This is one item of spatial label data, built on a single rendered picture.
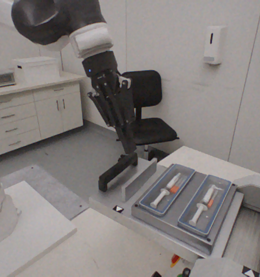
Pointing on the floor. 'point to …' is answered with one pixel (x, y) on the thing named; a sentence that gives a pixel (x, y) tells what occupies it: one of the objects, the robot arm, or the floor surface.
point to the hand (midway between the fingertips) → (127, 138)
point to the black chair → (157, 135)
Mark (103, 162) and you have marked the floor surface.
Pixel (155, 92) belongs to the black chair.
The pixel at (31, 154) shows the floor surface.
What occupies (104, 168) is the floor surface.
